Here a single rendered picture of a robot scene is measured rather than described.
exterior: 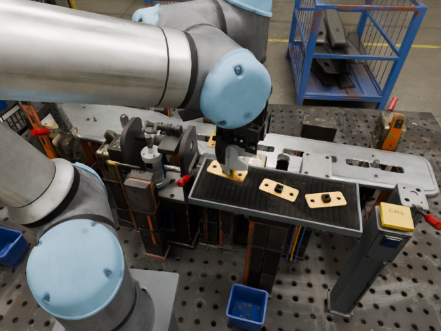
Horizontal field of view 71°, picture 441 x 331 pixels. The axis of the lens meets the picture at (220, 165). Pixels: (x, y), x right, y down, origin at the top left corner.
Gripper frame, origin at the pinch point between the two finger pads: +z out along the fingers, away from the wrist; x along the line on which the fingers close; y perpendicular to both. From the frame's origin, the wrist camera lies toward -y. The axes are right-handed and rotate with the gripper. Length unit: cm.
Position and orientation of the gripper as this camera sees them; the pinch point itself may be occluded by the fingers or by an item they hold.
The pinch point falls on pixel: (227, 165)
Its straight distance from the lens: 66.5
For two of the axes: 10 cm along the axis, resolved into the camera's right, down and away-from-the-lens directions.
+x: 4.2, -6.3, 6.5
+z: 0.0, 7.2, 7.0
